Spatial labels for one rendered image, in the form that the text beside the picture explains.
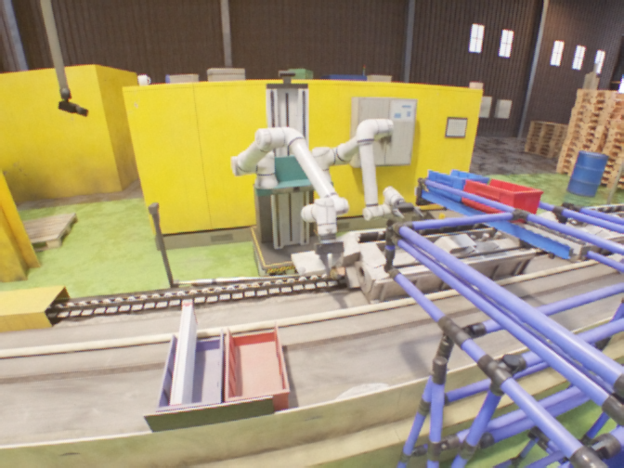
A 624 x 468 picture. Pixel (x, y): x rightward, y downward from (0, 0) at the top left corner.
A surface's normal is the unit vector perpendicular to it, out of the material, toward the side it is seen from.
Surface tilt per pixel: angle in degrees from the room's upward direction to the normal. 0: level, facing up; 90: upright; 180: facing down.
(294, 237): 90
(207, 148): 90
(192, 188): 90
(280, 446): 89
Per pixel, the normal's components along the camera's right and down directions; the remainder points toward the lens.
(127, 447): 0.22, 0.42
